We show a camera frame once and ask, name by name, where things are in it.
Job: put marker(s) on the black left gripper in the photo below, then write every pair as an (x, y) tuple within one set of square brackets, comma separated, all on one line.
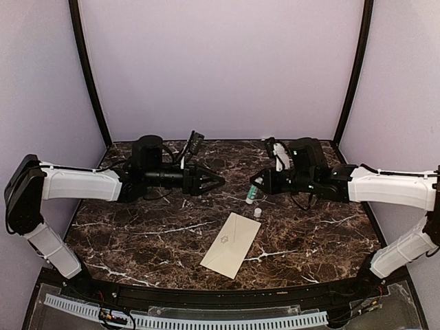
[(194, 187)]

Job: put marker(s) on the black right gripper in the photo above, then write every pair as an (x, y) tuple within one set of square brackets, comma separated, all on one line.
[(269, 185)]

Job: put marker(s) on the small glue bottle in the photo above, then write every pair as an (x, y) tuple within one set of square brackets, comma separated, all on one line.
[(252, 193)]

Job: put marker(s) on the grey glue bottle cap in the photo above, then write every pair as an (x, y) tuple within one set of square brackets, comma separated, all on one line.
[(257, 212)]

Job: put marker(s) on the cream envelope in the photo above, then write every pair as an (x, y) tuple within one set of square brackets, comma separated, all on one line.
[(228, 251)]

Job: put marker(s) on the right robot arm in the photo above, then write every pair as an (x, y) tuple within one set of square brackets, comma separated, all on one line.
[(301, 167)]

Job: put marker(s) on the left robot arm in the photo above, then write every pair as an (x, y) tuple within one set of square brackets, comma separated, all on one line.
[(125, 181)]

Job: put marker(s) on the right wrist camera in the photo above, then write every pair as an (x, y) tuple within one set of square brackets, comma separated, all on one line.
[(278, 151)]

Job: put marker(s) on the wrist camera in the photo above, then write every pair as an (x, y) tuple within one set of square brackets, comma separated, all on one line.
[(191, 148), (278, 151)]

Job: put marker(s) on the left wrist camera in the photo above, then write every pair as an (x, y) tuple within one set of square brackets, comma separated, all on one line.
[(191, 148)]

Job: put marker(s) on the white slotted cable duct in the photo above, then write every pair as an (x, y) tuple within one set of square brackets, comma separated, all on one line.
[(180, 318)]

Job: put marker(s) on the black front rail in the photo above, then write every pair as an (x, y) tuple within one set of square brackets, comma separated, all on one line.
[(135, 297)]

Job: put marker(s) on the black corner frame post right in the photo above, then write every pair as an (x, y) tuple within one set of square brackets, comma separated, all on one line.
[(365, 24)]

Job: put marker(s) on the black corner frame post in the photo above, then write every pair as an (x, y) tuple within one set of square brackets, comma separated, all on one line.
[(79, 35), (365, 24)]

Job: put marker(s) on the black corner frame post left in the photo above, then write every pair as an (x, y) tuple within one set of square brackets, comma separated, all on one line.
[(79, 35)]

